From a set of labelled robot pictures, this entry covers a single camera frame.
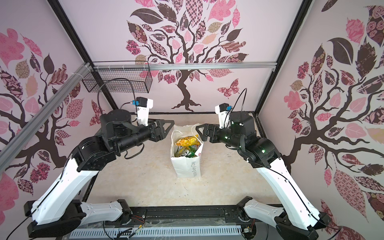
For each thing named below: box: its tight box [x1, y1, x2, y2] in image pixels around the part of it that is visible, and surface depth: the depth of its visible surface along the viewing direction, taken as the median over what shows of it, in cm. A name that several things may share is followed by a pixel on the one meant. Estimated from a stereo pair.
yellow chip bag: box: [175, 134, 200, 147], surface depth 83 cm
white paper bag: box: [170, 124, 204, 178], surface depth 72 cm
